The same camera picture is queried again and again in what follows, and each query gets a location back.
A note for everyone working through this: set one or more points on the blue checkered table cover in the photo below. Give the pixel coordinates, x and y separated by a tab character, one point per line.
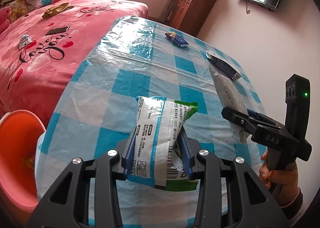
98	106

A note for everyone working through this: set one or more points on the olive crumpled cloth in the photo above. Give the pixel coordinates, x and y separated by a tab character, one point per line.
53	11

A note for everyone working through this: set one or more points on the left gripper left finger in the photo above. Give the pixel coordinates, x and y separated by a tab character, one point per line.
66	202

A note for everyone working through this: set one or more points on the brown wooden cabinet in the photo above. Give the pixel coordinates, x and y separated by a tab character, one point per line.
189	16

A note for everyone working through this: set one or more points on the black smartphone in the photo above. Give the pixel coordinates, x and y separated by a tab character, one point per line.
57	31

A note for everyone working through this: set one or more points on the person's right hand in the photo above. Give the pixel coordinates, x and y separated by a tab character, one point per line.
288	180

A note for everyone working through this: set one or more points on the white milk carton box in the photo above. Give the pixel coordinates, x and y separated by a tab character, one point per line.
230	97

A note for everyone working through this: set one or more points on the small blue snack wrapper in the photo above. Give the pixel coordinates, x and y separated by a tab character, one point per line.
176	39

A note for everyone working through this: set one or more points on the pink love you bedspread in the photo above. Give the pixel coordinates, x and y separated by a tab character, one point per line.
35	77

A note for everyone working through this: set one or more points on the green white snack bag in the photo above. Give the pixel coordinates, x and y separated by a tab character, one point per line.
157	162

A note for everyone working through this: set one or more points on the dark blue milk carton box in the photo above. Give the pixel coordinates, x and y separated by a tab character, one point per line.
222	66

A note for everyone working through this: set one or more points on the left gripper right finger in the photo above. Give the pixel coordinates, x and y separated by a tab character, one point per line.
230	194

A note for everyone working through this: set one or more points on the pink folded pillows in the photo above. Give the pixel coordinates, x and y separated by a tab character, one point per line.
5	13

